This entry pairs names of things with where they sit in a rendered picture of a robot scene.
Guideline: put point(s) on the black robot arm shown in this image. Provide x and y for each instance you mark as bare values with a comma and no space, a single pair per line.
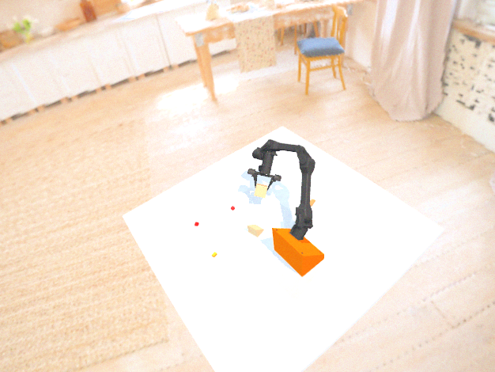
307,164

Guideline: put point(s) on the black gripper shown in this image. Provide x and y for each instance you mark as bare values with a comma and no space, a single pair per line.
264,171

